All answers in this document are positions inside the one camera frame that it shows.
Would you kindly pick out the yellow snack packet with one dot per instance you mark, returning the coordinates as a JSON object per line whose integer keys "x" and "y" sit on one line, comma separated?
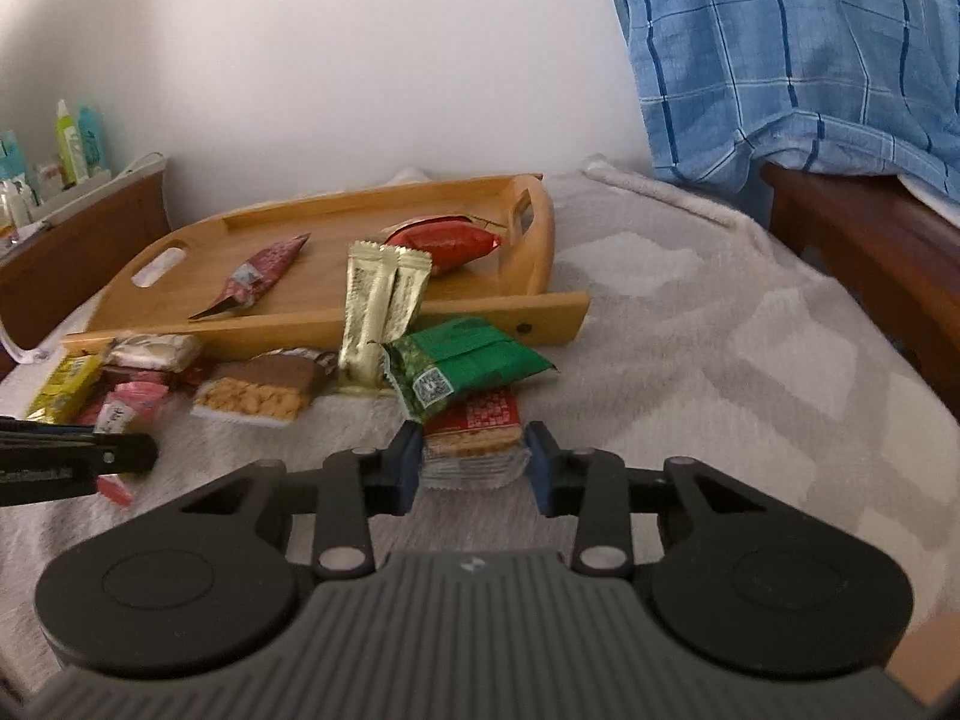
{"x": 64, "y": 390}

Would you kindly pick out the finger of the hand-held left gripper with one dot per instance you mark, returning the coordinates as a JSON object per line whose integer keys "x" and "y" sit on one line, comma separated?
{"x": 127, "y": 454}

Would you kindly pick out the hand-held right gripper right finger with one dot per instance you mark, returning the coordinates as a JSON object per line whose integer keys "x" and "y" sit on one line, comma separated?
{"x": 538, "y": 472}

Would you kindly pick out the shiny red snack packet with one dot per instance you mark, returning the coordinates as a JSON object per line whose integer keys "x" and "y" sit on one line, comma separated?
{"x": 442, "y": 244}

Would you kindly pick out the pink snack packet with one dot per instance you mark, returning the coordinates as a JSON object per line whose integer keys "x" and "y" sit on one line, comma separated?
{"x": 131, "y": 405}

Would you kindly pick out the teal box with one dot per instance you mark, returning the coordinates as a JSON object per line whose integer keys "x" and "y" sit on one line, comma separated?
{"x": 11, "y": 157}

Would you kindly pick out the white cloth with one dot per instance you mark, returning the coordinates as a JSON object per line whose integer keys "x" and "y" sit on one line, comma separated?
{"x": 930, "y": 195}

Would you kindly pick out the white organizer tray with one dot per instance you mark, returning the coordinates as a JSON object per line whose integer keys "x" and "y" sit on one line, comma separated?
{"x": 97, "y": 184}

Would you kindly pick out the brown wooden nightstand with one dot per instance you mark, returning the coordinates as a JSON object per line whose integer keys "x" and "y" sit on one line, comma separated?
{"x": 75, "y": 255}

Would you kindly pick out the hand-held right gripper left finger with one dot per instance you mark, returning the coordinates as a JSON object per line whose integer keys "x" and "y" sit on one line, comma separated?
{"x": 401, "y": 465}

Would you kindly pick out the white snack packet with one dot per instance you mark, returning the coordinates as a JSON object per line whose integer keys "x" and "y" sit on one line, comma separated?
{"x": 154, "y": 351}

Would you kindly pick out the blue plaid shirt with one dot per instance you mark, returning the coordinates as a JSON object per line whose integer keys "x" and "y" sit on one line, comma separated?
{"x": 787, "y": 52}

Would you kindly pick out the teal bottle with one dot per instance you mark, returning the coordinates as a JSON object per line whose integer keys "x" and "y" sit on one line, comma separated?
{"x": 91, "y": 139}

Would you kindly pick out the dark red snack packet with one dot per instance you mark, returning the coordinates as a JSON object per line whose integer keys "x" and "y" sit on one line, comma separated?
{"x": 139, "y": 376}

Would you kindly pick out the yellow green tube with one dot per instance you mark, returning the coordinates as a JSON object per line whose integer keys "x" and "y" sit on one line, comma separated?
{"x": 67, "y": 142}

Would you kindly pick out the green snack packet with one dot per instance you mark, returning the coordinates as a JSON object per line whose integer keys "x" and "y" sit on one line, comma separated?
{"x": 465, "y": 360}

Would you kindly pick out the red label cracker packet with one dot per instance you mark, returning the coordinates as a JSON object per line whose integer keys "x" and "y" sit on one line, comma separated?
{"x": 476, "y": 435}

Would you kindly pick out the brown peanut bar packet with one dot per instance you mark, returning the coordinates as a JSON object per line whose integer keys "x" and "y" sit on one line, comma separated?
{"x": 259, "y": 386}

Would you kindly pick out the maroon patterned snack packet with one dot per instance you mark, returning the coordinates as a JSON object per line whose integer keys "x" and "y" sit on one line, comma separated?
{"x": 251, "y": 277}

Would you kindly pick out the gold snack packet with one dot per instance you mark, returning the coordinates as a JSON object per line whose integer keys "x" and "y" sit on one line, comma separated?
{"x": 371, "y": 315}

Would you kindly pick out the wooden tray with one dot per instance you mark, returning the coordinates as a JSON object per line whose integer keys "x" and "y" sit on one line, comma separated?
{"x": 315, "y": 292}

